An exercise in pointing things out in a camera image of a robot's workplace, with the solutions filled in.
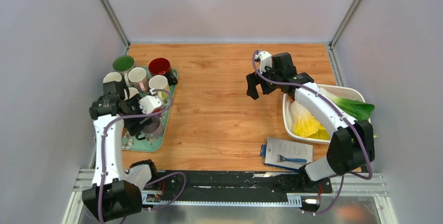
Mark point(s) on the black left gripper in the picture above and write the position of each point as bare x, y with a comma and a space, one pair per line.
134, 128

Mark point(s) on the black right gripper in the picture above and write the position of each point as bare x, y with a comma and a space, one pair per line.
253, 79

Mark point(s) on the pink octagonal mug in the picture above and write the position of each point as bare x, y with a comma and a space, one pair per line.
139, 79

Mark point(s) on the mauve mug black handle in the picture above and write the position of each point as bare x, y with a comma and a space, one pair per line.
150, 128

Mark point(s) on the dark green octagonal mug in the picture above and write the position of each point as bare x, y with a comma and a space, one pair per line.
111, 77

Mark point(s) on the light green octagonal mug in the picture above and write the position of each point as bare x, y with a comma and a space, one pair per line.
160, 82

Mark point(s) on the cream floral mug green inside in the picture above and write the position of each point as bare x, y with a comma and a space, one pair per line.
123, 64

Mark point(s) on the black skull mug red inside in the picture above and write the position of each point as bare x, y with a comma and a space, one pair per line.
161, 66

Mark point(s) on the dark blue octagonal mug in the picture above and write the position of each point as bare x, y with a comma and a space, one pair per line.
130, 92

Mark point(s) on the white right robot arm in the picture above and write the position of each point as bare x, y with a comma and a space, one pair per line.
352, 142

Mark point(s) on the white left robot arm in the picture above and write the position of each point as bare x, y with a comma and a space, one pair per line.
115, 193

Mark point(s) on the green floral serving tray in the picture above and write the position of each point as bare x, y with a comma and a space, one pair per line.
131, 143

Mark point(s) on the blue razor package card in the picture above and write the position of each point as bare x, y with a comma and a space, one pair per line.
286, 154

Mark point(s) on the white vegetable basin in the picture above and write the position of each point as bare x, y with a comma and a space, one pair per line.
346, 92

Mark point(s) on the green bok choy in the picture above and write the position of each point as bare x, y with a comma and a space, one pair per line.
357, 109

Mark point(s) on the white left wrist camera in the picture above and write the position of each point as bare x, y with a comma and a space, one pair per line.
150, 102

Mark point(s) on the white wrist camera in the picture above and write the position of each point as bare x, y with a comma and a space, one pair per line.
264, 58
150, 102

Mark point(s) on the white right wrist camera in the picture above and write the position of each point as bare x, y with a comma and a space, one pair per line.
264, 58

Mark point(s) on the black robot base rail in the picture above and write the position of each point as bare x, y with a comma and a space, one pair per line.
231, 187

